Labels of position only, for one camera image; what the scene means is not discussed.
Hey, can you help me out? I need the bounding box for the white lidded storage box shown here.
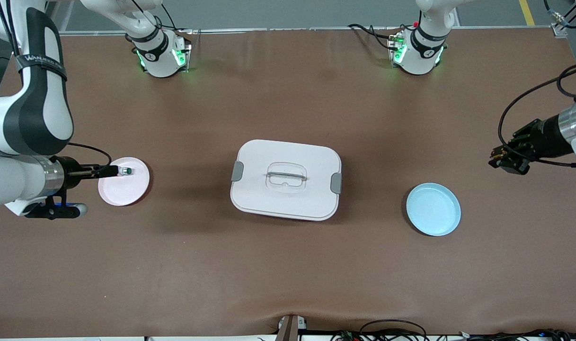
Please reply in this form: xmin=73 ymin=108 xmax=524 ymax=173
xmin=230 ymin=139 xmax=343 ymax=222

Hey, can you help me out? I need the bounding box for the pink round plate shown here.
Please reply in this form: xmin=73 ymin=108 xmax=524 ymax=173
xmin=98 ymin=157 xmax=151 ymax=207

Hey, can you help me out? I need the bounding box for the light blue round plate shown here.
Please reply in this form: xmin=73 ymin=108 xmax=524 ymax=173
xmin=406 ymin=182 xmax=461 ymax=237

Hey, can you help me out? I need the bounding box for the brown table cover mat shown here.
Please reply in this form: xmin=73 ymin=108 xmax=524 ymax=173
xmin=0 ymin=27 xmax=576 ymax=338

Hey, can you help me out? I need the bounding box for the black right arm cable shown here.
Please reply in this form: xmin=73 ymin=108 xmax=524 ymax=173
xmin=0 ymin=0 xmax=112 ymax=167

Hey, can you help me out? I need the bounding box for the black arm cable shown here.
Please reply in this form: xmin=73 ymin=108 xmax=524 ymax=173
xmin=497 ymin=61 xmax=576 ymax=168
xmin=0 ymin=0 xmax=112 ymax=167

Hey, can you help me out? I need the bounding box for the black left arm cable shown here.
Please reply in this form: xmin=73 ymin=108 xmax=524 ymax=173
xmin=497 ymin=61 xmax=576 ymax=168

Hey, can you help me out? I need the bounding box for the aluminium frame profile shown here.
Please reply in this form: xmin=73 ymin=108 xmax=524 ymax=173
xmin=543 ymin=0 xmax=576 ymax=38

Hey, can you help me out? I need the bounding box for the black right base cable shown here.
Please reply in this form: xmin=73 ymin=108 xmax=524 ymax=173
xmin=135 ymin=0 xmax=194 ymax=35

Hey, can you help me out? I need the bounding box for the black base cable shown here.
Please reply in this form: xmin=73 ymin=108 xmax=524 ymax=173
xmin=135 ymin=0 xmax=194 ymax=35
xmin=347 ymin=23 xmax=402 ymax=52

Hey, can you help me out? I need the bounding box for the black cable bundle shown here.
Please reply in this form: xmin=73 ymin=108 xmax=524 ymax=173
xmin=333 ymin=328 xmax=576 ymax=341

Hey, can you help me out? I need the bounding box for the black looped cable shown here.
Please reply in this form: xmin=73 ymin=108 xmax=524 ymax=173
xmin=359 ymin=319 xmax=428 ymax=341

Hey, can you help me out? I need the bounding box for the black left base cable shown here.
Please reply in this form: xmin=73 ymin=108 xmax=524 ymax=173
xmin=347 ymin=23 xmax=402 ymax=52

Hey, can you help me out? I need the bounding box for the silver table edge rail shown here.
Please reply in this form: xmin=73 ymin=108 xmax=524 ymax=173
xmin=58 ymin=27 xmax=560 ymax=36

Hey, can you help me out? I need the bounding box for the metal table edge bracket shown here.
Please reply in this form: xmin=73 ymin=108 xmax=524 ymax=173
xmin=276 ymin=314 xmax=308 ymax=341

